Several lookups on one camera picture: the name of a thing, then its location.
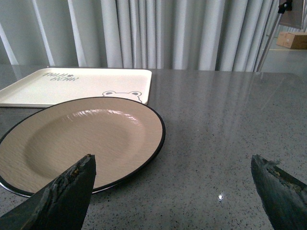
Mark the metal stand pole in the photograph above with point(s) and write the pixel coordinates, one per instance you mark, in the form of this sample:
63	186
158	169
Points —
286	5

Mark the beige plate with black rim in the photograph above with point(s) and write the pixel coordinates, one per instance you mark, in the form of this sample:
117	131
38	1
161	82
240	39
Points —
122	134

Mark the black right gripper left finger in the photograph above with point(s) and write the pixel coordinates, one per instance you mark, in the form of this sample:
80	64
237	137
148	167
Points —
60	205

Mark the cream bear print tray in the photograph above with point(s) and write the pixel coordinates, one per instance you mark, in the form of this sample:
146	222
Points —
50	86

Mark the grey pleated curtain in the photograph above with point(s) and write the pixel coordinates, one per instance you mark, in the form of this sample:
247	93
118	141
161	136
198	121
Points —
224	35

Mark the brown cardboard box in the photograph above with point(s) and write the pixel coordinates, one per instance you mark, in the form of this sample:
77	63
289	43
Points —
292	40

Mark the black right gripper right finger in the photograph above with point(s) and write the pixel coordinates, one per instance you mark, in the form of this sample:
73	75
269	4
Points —
284	198

